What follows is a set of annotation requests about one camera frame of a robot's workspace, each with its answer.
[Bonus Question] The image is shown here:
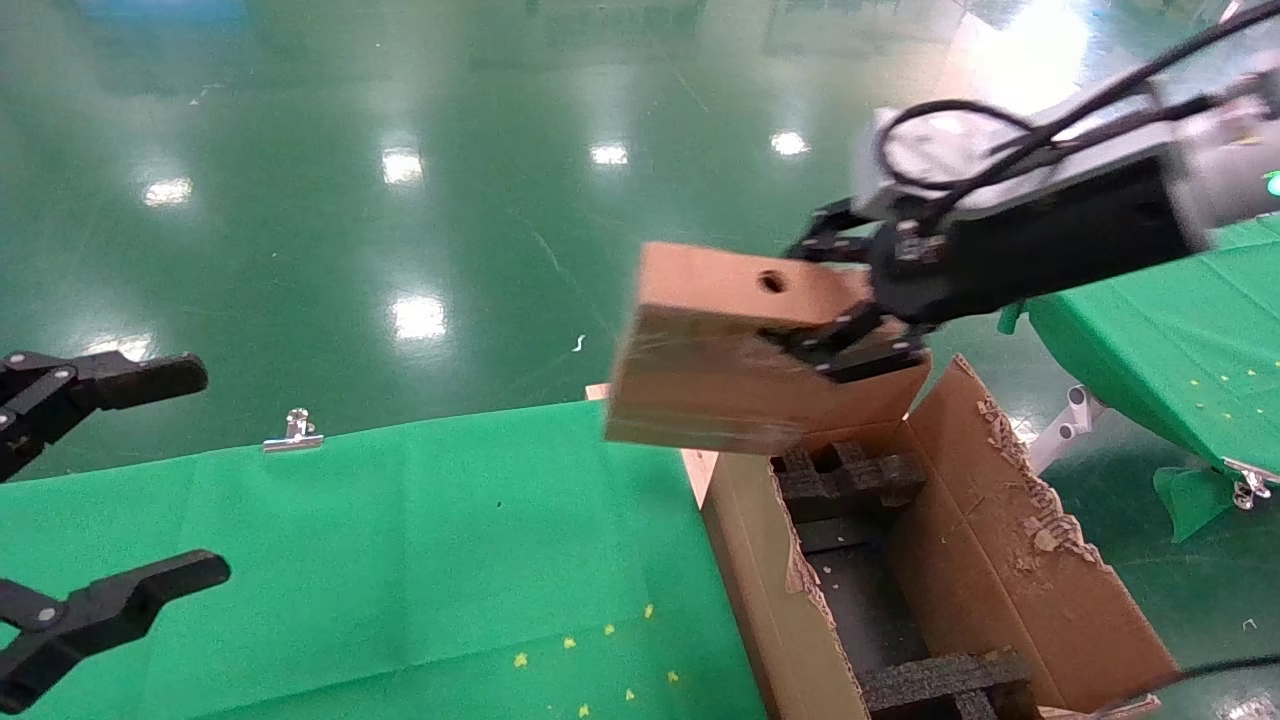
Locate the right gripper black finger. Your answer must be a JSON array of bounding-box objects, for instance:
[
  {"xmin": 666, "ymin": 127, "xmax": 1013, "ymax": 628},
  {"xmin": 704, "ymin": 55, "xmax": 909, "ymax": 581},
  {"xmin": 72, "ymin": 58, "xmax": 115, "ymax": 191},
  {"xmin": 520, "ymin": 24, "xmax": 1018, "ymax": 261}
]
[
  {"xmin": 770, "ymin": 300, "xmax": 931, "ymax": 384},
  {"xmin": 790, "ymin": 198, "xmax": 881, "ymax": 263}
]

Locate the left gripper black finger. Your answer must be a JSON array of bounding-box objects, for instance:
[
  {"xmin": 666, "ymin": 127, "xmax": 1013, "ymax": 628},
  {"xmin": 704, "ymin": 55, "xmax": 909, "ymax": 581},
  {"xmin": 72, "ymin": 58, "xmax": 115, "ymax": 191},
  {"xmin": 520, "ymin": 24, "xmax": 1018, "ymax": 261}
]
[
  {"xmin": 0, "ymin": 350, "xmax": 209, "ymax": 481},
  {"xmin": 0, "ymin": 549, "xmax": 231, "ymax": 713}
]

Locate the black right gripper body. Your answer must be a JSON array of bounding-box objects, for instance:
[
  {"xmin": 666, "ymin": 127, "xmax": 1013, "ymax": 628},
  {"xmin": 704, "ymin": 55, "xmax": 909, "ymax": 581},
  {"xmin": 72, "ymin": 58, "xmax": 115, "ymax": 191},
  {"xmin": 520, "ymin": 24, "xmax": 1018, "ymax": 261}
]
[{"xmin": 870, "ymin": 155, "xmax": 1206, "ymax": 326}]

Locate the small brown cardboard box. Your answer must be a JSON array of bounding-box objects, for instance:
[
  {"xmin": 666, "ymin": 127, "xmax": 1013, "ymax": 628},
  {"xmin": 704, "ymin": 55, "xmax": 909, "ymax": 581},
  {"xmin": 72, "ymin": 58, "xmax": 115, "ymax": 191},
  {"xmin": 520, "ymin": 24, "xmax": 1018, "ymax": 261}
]
[{"xmin": 603, "ymin": 241, "xmax": 933, "ymax": 456}]

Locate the large open cardboard carton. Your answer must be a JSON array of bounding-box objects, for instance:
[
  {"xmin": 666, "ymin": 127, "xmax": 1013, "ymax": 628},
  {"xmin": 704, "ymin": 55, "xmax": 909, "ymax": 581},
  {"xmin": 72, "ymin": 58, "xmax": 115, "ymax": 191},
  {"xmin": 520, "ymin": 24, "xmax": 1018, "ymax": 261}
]
[{"xmin": 585, "ymin": 355, "xmax": 1181, "ymax": 720}]

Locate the silver binder clip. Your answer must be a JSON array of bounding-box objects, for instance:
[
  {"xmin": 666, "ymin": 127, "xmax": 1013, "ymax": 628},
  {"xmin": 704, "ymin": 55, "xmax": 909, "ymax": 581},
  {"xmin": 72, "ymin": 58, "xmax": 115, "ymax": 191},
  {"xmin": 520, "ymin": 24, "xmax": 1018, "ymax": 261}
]
[
  {"xmin": 1222, "ymin": 458, "xmax": 1276, "ymax": 511},
  {"xmin": 263, "ymin": 408, "xmax": 325, "ymax": 454}
]

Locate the green tablecloth with yellow marks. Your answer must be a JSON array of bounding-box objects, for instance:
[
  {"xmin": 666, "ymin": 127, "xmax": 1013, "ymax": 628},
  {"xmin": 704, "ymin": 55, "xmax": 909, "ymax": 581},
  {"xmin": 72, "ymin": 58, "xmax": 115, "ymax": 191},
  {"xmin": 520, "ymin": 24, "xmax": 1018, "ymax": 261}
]
[{"xmin": 0, "ymin": 400, "xmax": 771, "ymax": 720}]

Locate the black foam bottom pad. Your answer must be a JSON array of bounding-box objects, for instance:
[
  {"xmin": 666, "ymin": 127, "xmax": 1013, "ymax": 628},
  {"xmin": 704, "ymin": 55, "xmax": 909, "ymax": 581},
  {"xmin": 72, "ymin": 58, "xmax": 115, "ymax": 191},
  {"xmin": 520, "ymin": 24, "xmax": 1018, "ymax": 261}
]
[{"xmin": 800, "ymin": 515, "xmax": 931, "ymax": 681}]

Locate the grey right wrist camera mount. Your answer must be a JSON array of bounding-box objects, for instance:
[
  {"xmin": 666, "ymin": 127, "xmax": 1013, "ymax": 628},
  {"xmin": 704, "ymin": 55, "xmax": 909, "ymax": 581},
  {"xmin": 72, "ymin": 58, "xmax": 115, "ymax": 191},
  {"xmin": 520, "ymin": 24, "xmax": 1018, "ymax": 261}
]
[{"xmin": 855, "ymin": 75, "xmax": 1171, "ymax": 221}]

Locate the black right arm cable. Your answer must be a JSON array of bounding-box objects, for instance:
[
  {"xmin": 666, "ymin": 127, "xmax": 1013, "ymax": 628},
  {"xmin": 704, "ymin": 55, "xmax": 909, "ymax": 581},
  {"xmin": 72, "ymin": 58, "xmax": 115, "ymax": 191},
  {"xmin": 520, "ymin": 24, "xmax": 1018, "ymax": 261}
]
[{"xmin": 875, "ymin": 0, "xmax": 1280, "ymax": 216}]

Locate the white table leg bracket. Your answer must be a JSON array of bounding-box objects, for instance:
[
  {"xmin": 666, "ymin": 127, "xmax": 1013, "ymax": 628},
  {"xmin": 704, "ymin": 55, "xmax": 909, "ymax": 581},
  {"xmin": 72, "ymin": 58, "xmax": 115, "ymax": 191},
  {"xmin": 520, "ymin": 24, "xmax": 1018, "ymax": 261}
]
[{"xmin": 1025, "ymin": 385, "xmax": 1109, "ymax": 476}]

